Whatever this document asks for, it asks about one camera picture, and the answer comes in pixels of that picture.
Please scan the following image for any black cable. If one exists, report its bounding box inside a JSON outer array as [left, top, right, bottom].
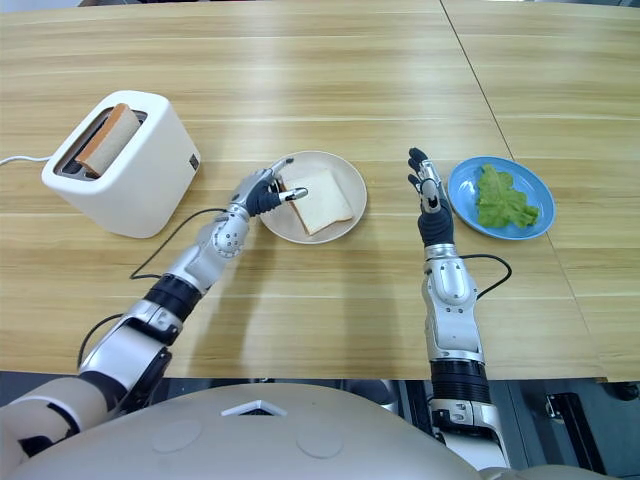
[[76, 206, 229, 372], [459, 253, 513, 302]]

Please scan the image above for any cream toaster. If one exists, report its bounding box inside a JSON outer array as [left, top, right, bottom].
[[40, 90, 202, 240]]

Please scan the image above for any white cord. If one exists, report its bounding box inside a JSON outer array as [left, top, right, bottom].
[[0, 155, 51, 168]]

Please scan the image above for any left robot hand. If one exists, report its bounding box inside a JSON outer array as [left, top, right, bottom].
[[229, 157, 309, 219]]

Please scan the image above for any blue plate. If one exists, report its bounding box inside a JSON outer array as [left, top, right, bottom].
[[446, 155, 557, 241]]

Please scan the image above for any robot body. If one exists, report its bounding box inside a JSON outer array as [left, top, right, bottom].
[[4, 383, 484, 480]]

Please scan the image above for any cream plate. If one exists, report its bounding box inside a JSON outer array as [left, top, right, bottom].
[[259, 150, 369, 245]]

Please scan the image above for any green lettuce leaf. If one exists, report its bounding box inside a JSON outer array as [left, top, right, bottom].
[[473, 163, 541, 229]]

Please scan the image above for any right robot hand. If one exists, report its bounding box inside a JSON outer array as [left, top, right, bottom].
[[406, 147, 456, 249]]

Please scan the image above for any bread slice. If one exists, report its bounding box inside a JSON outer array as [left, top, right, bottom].
[[277, 168, 356, 237], [74, 102, 142, 179]]

